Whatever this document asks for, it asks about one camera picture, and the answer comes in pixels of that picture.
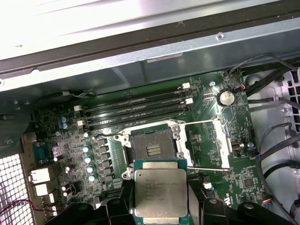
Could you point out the black PC case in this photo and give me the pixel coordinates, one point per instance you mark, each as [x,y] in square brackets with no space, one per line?
[187,47]

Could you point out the silver CPU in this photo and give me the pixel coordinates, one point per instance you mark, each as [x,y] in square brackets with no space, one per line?
[161,187]

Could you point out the CPU socket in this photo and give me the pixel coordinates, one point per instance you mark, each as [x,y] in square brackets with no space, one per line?
[152,140]

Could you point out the green motherboard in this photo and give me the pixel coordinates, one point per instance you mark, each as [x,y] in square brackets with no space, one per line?
[201,84]

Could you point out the metal socket cover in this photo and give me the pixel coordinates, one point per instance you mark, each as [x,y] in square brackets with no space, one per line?
[222,145]

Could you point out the grey metal drive cage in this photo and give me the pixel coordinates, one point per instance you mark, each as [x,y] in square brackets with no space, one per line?
[291,112]

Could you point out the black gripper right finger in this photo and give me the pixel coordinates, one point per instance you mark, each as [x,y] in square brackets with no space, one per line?
[199,211]

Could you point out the round coin cell battery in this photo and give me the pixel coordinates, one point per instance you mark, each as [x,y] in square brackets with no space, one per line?
[225,98]

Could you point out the thin metal locking lever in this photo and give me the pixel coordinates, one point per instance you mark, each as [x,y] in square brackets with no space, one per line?
[112,134]

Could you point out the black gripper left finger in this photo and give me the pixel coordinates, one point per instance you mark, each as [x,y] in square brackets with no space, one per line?
[120,211]

